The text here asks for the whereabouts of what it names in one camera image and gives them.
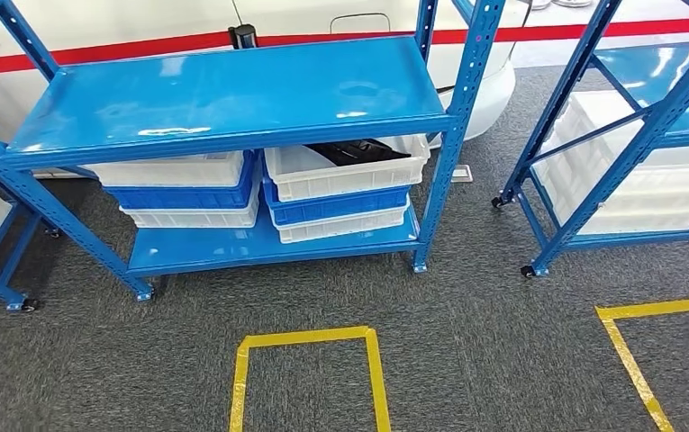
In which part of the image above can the black plastic part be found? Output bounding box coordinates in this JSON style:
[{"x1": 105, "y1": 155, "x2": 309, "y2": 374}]
[{"x1": 304, "y1": 138, "x2": 412, "y2": 168}]

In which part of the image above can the white car with red stripe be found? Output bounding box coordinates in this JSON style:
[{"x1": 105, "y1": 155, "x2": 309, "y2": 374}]
[{"x1": 0, "y1": 0, "x2": 689, "y2": 180}]

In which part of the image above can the black cylindrical post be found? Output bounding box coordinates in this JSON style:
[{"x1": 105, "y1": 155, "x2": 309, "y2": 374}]
[{"x1": 227, "y1": 22, "x2": 260, "y2": 50}]

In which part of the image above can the yellow floor tape square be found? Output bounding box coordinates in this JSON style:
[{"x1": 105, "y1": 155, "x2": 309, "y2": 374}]
[
  {"x1": 228, "y1": 324, "x2": 394, "y2": 432},
  {"x1": 594, "y1": 294, "x2": 689, "y2": 432}
]

